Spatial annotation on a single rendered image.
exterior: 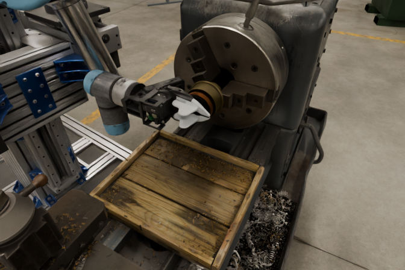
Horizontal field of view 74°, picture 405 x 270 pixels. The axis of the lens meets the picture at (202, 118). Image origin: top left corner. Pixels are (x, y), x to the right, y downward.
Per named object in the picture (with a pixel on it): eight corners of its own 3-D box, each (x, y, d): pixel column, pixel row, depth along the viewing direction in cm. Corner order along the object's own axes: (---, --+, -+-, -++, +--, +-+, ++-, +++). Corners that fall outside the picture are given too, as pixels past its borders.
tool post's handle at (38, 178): (44, 177, 43) (40, 169, 42) (52, 182, 42) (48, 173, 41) (18, 198, 40) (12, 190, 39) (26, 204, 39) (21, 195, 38)
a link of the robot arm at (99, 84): (106, 88, 81) (99, 62, 76) (134, 98, 77) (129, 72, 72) (85, 101, 76) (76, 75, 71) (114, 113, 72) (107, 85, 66)
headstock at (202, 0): (234, 44, 150) (240, -35, 126) (323, 62, 133) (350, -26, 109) (176, 96, 109) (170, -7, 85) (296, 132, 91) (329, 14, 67)
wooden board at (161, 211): (158, 136, 90) (157, 127, 87) (263, 176, 76) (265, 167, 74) (90, 205, 69) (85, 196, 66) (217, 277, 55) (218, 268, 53)
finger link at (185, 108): (199, 128, 59) (165, 116, 63) (212, 114, 63) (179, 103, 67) (199, 117, 57) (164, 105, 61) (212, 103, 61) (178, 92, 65)
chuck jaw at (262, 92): (235, 72, 75) (278, 83, 70) (234, 88, 78) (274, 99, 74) (218, 91, 67) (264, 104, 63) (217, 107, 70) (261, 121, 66)
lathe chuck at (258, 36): (180, 85, 96) (200, -4, 74) (260, 129, 89) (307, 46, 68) (166, 97, 89) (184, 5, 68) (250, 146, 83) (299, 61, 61)
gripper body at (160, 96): (162, 132, 64) (123, 117, 69) (182, 113, 70) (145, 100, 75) (159, 106, 59) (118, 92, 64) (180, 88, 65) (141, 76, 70)
